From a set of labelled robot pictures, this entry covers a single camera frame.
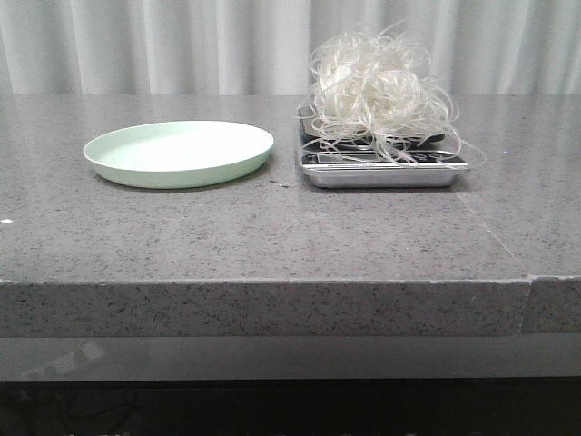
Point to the white vermicelli noodle bundle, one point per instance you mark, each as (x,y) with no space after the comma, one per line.
(374,93)

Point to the black silver kitchen scale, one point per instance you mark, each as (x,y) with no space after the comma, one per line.
(355,164)

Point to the light green round plate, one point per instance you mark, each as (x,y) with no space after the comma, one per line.
(182,154)

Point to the white pleated curtain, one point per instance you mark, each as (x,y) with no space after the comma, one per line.
(264,47)

